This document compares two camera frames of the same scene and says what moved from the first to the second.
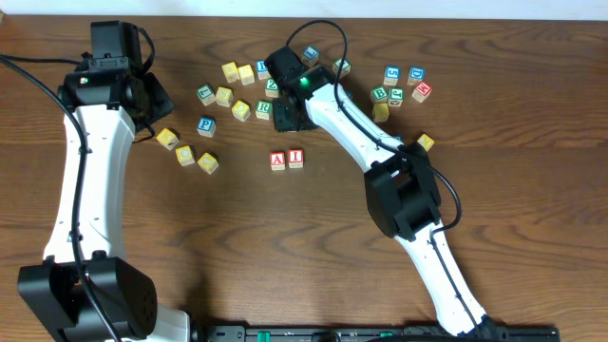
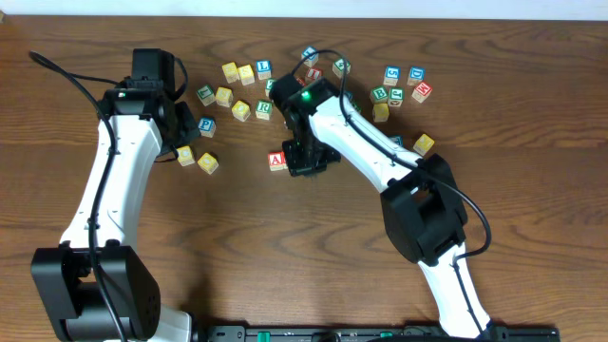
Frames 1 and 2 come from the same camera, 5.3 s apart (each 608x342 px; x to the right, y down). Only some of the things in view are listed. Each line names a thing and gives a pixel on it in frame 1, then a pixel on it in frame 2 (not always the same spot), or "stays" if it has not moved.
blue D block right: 416,74 stays
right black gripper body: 285,119 to 309,154
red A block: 277,161 stays
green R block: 263,109 stays
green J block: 396,96 stays
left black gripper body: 161,104 to 184,128
